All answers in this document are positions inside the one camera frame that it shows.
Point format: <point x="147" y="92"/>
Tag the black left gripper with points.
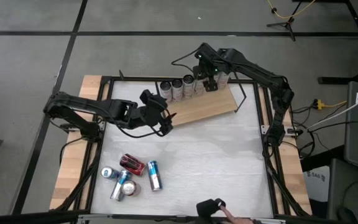
<point x="151" y="113"/>

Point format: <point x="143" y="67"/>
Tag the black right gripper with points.
<point x="208" y="63"/>

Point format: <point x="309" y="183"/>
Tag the white Celsius Peach Vibe can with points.
<point x="223" y="81"/>
<point x="166" y="93"/>
<point x="199" y="87"/>
<point x="177" y="91"/>
<point x="188" y="88"/>

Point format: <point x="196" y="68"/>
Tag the blue silver Red Bull can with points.
<point x="118" y="189"/>
<point x="154" y="175"/>

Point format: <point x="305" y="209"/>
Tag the dark red black-striped can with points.
<point x="132" y="165"/>

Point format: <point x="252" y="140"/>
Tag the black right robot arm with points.
<point x="259" y="74"/>

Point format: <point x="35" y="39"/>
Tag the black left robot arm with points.
<point x="82" y="104"/>

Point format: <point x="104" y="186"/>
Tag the wooden tray board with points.
<point x="204" y="105"/>

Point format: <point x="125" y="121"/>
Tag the silver mounting plate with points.
<point x="264" y="129"/>

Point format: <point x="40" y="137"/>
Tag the red can with silver lid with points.
<point x="130" y="188"/>

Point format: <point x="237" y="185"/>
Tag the small blue Red Bull can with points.
<point x="109" y="172"/>

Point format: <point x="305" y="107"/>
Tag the black handheld controller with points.
<point x="208" y="207"/>

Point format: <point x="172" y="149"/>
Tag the black tripod stand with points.
<point x="287" y="25"/>

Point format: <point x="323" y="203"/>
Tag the person's hand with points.
<point x="233" y="217"/>

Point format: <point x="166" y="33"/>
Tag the white printed cardboard box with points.
<point x="315" y="183"/>

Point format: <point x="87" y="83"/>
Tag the black floor stand frame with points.
<point x="337" y="80"/>

